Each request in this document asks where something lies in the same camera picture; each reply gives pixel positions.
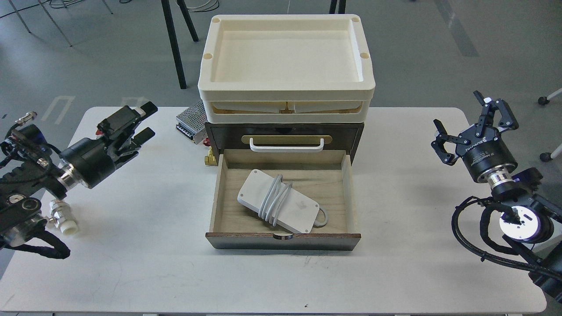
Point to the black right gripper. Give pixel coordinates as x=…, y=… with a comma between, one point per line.
x=485, y=149

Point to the black table leg right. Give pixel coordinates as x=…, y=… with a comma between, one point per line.
x=337, y=7

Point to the cream plastic lower tray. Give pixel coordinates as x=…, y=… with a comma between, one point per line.
x=286, y=111

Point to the open wooden drawer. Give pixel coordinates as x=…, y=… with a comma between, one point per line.
x=234, y=226

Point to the metal mesh power supply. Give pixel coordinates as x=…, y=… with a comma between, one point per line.
x=191, y=122

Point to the grey chair frame legs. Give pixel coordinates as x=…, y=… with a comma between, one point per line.
x=33, y=12

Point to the brass fitting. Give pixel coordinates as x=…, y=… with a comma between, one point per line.
x=210, y=159

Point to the black table leg left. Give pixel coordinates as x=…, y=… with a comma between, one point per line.
x=166, y=8

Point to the cream plastic top tray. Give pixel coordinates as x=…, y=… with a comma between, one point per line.
x=302, y=57

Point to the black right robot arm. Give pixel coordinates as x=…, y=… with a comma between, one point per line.
x=514, y=215

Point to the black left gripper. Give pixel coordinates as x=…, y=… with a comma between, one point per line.
x=94, y=160

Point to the metal valve white fitting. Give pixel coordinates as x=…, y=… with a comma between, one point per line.
x=60, y=216

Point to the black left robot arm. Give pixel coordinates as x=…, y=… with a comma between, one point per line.
x=32, y=194

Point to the white power adapter with cable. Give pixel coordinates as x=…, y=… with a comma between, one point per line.
x=279, y=204

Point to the cream plastic tray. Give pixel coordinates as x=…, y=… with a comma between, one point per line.
x=286, y=111
x=302, y=57

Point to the black table leg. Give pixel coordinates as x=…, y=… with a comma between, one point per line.
x=337, y=7
x=166, y=8

